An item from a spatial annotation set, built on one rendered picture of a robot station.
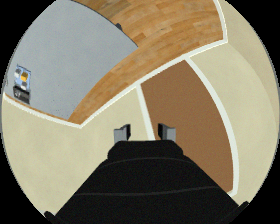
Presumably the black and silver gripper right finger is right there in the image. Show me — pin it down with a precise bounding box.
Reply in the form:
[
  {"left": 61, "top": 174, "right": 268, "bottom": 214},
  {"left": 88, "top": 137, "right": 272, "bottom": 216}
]
[{"left": 158, "top": 123, "right": 176, "bottom": 142}]

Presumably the grey rectangular block with pocket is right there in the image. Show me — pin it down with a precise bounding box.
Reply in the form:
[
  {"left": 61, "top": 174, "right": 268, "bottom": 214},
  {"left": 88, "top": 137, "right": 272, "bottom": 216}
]
[{"left": 15, "top": 90, "right": 21, "bottom": 97}]

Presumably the grey metal block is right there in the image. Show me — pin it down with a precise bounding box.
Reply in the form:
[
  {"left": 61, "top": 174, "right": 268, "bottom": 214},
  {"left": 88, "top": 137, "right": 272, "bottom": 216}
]
[
  {"left": 15, "top": 69, "right": 21, "bottom": 78},
  {"left": 21, "top": 82, "right": 28, "bottom": 90}
]

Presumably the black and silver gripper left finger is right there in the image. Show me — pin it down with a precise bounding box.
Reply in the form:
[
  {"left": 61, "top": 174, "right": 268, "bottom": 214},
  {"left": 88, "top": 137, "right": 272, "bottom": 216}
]
[{"left": 113, "top": 124, "right": 131, "bottom": 144}]

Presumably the small orange block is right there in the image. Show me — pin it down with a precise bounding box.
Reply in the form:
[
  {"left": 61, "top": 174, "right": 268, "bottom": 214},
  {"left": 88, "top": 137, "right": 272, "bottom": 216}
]
[{"left": 21, "top": 71, "right": 28, "bottom": 82}]

